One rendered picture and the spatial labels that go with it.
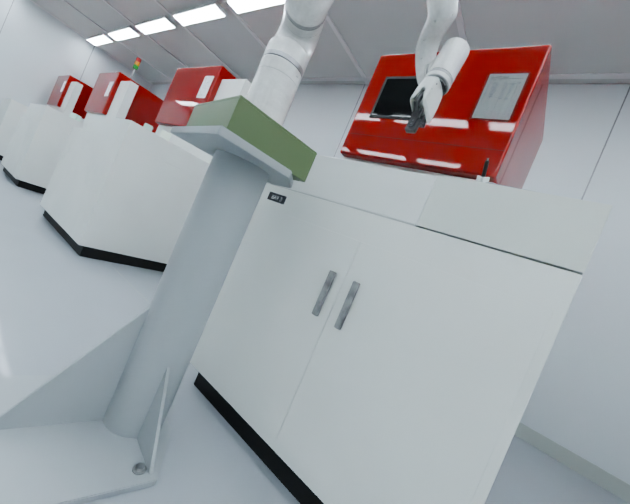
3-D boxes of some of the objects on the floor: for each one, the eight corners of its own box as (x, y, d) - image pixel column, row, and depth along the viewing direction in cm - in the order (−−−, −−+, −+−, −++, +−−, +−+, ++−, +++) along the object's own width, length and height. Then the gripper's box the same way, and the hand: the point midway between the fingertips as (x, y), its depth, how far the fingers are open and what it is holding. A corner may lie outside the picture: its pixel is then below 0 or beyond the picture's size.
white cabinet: (283, 368, 168) (342, 230, 168) (465, 514, 111) (556, 304, 111) (176, 381, 116) (261, 180, 116) (415, 665, 59) (584, 273, 59)
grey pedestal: (-88, 547, 47) (124, 49, 47) (-41, 381, 78) (87, 81, 78) (211, 471, 83) (331, 190, 83) (161, 378, 114) (249, 173, 114)
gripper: (445, 62, 88) (416, 112, 85) (450, 104, 100) (425, 149, 97) (420, 63, 92) (392, 111, 89) (428, 103, 104) (403, 146, 101)
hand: (412, 126), depth 93 cm, fingers closed
